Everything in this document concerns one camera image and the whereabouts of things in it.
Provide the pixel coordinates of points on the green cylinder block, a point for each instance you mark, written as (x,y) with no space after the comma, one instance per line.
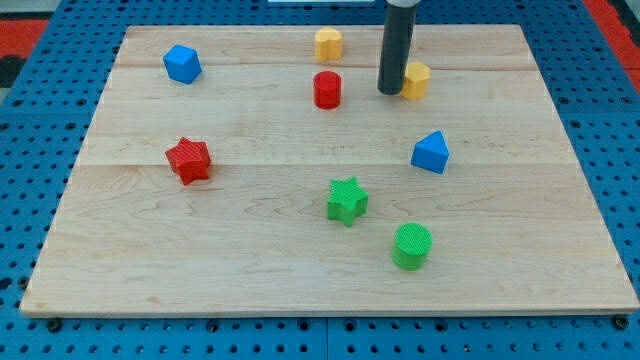
(412,244)

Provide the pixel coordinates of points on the light wooden board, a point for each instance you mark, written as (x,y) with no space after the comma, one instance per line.
(514,225)

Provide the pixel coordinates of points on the green star block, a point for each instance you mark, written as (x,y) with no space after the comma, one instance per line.
(347,201)

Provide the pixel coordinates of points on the blue triangle block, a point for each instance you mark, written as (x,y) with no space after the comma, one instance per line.
(431,153)

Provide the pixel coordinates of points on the blue cube block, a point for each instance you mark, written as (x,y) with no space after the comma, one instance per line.
(182,64)

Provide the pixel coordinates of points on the yellow hexagon block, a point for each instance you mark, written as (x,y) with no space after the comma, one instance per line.
(416,81)

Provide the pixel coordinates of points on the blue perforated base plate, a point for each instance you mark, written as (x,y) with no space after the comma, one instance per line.
(49,107)

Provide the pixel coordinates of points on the red star block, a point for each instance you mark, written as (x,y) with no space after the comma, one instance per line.
(190,160)

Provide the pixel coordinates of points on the yellow heart block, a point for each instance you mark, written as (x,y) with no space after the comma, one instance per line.
(328,44)

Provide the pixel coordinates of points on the red cylinder block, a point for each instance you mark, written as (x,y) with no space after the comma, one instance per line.
(327,86)

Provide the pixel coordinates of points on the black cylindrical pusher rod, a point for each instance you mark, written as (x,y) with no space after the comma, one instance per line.
(397,36)

